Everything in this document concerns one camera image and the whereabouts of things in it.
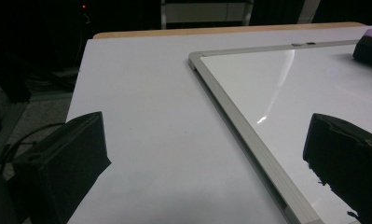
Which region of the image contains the silver framed whiteboard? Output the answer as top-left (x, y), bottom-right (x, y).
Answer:
top-left (187, 39), bottom-right (372, 224)

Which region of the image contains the black and purple eraser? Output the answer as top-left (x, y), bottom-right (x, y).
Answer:
top-left (351, 28), bottom-right (372, 70)

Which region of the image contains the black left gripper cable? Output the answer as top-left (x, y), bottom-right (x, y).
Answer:
top-left (0, 121), bottom-right (66, 175)

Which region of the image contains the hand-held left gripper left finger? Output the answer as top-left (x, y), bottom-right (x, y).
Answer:
top-left (11, 111), bottom-right (112, 224)

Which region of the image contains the dark equipment with red light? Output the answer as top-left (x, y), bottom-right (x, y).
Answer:
top-left (76, 0), bottom-right (96, 68)

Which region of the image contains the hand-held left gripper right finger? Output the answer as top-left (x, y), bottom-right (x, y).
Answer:
top-left (302, 112), bottom-right (372, 224)

